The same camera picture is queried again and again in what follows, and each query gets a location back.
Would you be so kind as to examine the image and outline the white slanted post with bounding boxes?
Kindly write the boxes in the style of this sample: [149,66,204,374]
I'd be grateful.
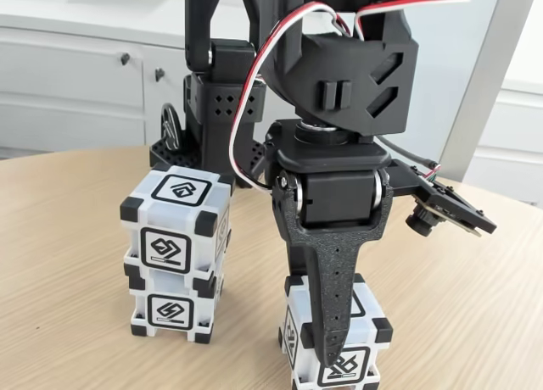
[433,0,543,183]

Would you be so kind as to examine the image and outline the black gripper camera module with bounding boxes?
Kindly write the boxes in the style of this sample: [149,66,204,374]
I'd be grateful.
[388,159,498,239]

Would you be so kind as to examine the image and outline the white low cabinet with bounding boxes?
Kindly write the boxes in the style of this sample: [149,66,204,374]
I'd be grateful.
[0,14,340,153]

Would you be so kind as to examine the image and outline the white cube crossed symbol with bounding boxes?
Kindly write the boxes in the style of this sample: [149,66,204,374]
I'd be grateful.
[278,273,394,390]

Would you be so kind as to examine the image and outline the black round disc white logo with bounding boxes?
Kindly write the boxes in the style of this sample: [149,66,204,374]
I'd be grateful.
[160,103,187,150]

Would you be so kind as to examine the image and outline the camera cable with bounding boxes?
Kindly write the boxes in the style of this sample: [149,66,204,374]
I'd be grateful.
[375,136,445,183]

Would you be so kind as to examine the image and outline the white drawer unit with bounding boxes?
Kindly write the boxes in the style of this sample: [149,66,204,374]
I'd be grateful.
[462,78,543,204]

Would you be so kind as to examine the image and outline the red white servo cable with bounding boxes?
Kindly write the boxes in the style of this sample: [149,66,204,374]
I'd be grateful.
[228,0,472,192]

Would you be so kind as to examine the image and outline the white cube house symbol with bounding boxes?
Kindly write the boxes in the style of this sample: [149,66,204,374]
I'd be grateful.
[120,164,236,292]

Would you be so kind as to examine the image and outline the white cube lightning symbol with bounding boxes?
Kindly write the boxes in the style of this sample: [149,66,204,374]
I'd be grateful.
[129,275,225,345]

